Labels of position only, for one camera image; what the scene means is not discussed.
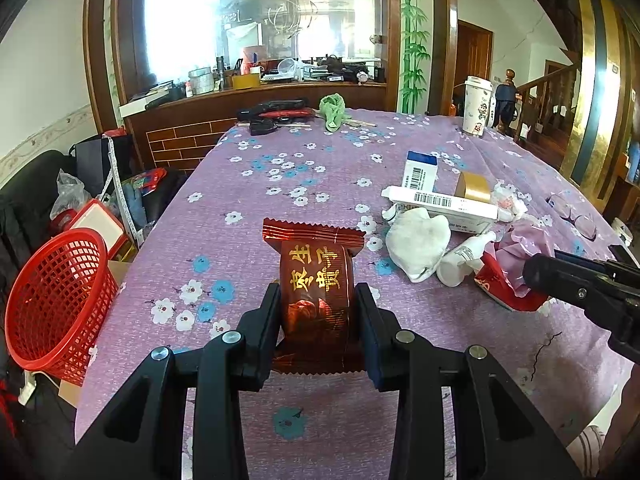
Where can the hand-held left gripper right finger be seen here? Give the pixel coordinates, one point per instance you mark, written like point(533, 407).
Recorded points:
point(367, 330)

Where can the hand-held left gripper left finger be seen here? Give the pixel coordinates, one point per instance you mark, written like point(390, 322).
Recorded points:
point(272, 320)

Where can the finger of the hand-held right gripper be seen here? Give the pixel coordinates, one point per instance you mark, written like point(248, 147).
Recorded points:
point(580, 259)
point(540, 275)

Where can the red paper packet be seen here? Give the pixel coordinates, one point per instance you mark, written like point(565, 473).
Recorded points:
point(500, 290)

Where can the dark red snack packet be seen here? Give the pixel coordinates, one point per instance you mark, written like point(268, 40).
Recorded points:
point(312, 280)

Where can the long white barcode box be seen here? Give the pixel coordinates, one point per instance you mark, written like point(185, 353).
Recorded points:
point(440, 200)

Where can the red plastic mesh basket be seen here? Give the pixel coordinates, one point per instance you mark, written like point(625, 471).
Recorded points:
point(60, 300)

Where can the person's right forearm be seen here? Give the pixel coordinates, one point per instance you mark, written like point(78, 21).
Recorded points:
point(625, 410)

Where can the crumpled pink plastic bag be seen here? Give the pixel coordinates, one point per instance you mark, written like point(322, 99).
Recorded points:
point(525, 240)

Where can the eyeglasses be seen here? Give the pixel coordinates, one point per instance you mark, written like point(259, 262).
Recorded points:
point(560, 205)

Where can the crumpled white red wrapper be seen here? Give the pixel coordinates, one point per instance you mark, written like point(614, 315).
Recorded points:
point(507, 202)

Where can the small white tube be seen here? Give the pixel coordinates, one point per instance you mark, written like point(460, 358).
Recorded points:
point(460, 260)

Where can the crumpled white tissue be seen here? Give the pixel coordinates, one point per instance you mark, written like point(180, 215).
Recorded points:
point(415, 245)

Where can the brown tape roll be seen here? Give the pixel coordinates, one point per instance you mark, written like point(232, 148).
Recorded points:
point(472, 187)

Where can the purple floral tablecloth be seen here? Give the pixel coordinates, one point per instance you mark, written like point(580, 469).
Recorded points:
point(250, 210)

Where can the person's patterned clothing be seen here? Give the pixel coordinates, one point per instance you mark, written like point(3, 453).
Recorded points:
point(587, 452)

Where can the blue and white box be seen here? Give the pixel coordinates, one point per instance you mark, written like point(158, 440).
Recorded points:
point(420, 175)

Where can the wooden stair railing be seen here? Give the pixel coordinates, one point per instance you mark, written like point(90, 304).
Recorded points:
point(545, 105)

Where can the cardboard box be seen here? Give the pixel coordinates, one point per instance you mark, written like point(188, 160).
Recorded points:
point(117, 270)

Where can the dark hanging jacket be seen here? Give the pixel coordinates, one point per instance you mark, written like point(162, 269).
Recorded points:
point(505, 105)

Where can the printed white paper cup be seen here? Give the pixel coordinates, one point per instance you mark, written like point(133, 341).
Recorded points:
point(477, 110)

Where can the red and blue bag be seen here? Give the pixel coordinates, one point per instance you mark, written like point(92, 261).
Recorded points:
point(145, 182)

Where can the small black device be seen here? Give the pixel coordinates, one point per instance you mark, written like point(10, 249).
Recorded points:
point(262, 126)

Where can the red and white box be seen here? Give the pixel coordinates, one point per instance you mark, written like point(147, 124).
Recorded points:
point(95, 222)

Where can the wooden brick-pattern counter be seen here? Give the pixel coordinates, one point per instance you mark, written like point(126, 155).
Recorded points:
point(190, 130)

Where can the white measuring tape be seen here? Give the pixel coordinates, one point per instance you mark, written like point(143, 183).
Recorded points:
point(117, 175)

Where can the black and red tool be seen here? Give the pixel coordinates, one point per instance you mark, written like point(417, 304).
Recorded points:
point(270, 107)

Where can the green cloth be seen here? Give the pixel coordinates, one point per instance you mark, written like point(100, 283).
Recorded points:
point(332, 110)

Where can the brown wooden door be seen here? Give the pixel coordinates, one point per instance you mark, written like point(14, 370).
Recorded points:
point(475, 55)

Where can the clear plastic bag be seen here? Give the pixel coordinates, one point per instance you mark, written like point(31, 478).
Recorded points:
point(70, 192)

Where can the yellow box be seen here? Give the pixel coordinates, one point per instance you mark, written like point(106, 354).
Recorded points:
point(246, 82)

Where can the black bag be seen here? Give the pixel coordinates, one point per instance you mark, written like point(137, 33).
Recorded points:
point(92, 160)

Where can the bamboo painted panel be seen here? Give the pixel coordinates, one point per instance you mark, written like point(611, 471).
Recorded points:
point(415, 60)

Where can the metal tin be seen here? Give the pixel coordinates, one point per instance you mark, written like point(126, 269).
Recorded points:
point(202, 81)

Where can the white flat box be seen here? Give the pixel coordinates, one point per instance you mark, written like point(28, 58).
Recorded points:
point(140, 105)

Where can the black sofa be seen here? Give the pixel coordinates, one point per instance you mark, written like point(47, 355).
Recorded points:
point(20, 195)

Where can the wood-framed glass partition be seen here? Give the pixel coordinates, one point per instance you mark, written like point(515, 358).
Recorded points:
point(175, 35)

